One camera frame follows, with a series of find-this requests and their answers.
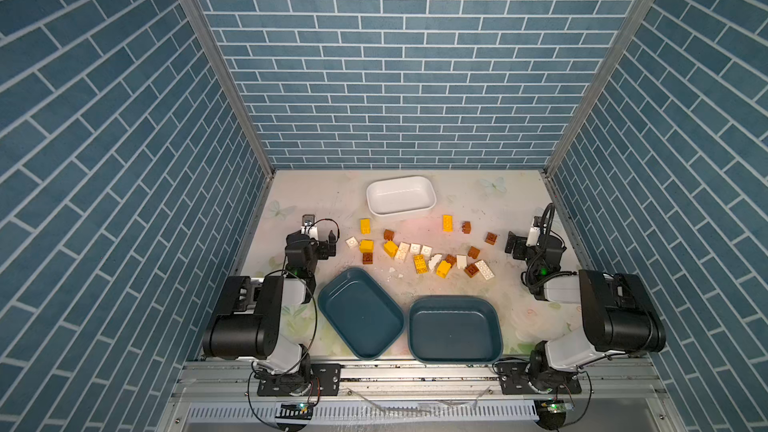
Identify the white long lego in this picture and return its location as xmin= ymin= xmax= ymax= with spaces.
xmin=394 ymin=242 xmax=411 ymax=263
xmin=474 ymin=260 xmax=495 ymax=280

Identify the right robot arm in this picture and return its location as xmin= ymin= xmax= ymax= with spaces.
xmin=505 ymin=227 xmax=666 ymax=379

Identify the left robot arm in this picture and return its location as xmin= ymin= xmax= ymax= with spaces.
xmin=202 ymin=226 xmax=339 ymax=383

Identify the left teal tray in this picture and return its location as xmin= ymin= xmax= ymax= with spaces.
xmin=318 ymin=268 xmax=405 ymax=360

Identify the teal tray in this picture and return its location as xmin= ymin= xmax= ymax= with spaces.
xmin=318 ymin=268 xmax=405 ymax=360
xmin=408 ymin=295 xmax=503 ymax=365

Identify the yellow long lego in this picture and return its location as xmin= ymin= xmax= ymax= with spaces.
xmin=442 ymin=214 xmax=453 ymax=233

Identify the white curved lego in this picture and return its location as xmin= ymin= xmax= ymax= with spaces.
xmin=428 ymin=254 xmax=442 ymax=272

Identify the right teal tray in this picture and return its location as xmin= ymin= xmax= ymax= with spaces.
xmin=408 ymin=295 xmax=503 ymax=365

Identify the white rectangular bowl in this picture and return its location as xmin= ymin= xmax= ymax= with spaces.
xmin=366 ymin=176 xmax=437 ymax=218

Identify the yellow studded lego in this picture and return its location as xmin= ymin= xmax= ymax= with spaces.
xmin=413 ymin=254 xmax=429 ymax=274

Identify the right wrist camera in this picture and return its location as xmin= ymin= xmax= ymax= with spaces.
xmin=526 ymin=225 xmax=541 ymax=247

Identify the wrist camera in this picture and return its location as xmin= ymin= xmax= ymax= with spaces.
xmin=526 ymin=225 xmax=541 ymax=247
xmin=301 ymin=214 xmax=318 ymax=239

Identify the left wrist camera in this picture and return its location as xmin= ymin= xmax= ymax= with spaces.
xmin=301 ymin=214 xmax=318 ymax=239

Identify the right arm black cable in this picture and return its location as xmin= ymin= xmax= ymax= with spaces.
xmin=538 ymin=202 xmax=558 ymax=241

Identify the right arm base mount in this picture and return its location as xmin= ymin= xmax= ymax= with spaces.
xmin=491 ymin=358 xmax=582 ymax=395

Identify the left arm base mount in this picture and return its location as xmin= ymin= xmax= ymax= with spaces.
xmin=256 ymin=363 xmax=342 ymax=397

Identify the aluminium front rail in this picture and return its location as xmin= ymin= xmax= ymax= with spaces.
xmin=157 ymin=358 xmax=684 ymax=431

